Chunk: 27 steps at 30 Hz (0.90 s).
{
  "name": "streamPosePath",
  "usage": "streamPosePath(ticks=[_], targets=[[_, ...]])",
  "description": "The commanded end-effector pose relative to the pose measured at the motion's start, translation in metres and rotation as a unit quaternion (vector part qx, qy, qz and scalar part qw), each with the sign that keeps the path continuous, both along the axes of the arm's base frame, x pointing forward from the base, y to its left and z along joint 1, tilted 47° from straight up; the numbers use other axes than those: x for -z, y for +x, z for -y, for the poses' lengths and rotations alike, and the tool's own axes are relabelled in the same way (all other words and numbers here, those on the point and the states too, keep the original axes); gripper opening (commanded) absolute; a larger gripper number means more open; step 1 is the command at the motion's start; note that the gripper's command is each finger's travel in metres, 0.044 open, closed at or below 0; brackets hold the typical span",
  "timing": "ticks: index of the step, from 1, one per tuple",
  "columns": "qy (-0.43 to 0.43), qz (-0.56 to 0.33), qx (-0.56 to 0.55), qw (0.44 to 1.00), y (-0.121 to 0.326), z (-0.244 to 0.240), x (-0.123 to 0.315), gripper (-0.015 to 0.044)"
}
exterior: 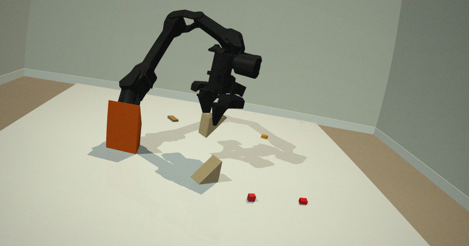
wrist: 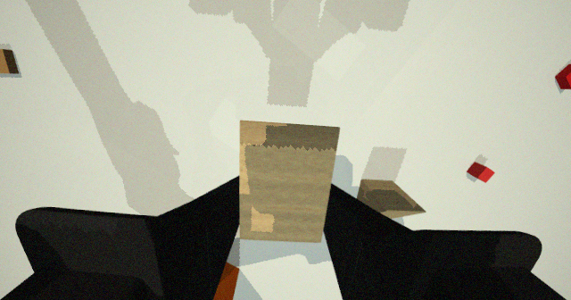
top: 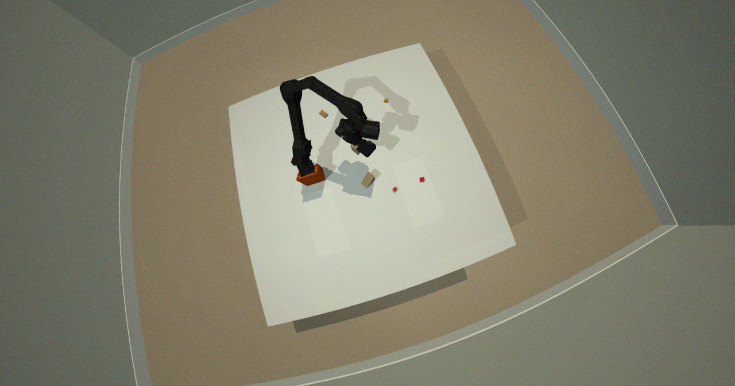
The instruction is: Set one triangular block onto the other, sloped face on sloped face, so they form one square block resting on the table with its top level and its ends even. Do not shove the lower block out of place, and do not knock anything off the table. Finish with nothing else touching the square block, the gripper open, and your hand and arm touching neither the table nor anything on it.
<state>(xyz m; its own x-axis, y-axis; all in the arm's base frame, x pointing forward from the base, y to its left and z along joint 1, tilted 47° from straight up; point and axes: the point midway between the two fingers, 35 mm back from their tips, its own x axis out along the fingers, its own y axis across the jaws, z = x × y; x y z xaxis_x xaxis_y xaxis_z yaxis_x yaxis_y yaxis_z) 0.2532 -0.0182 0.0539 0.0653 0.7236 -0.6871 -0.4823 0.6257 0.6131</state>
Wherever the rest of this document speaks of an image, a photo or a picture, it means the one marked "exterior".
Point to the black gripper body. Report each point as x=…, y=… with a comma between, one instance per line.
x=218, y=84

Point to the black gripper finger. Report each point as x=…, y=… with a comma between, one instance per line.
x=217, y=112
x=206, y=102

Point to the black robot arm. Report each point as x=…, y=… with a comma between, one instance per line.
x=230, y=55

